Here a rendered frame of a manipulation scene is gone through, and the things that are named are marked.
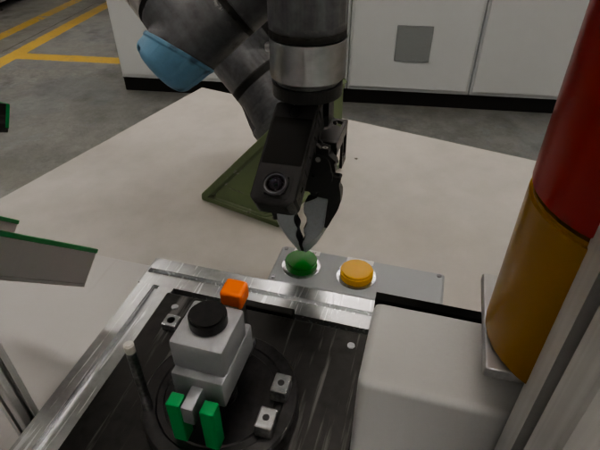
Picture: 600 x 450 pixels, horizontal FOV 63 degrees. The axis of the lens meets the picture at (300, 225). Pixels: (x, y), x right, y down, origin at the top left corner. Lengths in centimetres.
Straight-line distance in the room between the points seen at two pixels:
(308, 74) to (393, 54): 291
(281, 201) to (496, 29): 302
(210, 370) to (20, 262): 23
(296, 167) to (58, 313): 44
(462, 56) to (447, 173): 241
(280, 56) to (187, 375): 29
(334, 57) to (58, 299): 53
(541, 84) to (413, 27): 90
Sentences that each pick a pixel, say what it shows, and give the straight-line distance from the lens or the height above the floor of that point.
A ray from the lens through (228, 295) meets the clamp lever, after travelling 43.
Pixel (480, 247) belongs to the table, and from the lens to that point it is 86.
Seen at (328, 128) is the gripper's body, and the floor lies 113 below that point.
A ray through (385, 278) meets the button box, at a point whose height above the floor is 96.
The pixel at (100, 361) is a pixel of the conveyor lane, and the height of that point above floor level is 95.
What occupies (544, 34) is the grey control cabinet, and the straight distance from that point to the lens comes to 348.
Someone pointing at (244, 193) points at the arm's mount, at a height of 90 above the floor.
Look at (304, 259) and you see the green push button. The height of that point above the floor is 97.
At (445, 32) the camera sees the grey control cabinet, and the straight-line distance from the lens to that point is 336.
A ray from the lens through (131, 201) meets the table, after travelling 97.
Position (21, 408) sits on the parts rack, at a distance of 57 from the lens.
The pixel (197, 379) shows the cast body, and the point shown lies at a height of 105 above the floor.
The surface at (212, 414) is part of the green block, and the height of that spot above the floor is 104.
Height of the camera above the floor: 138
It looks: 37 degrees down
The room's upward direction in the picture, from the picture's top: straight up
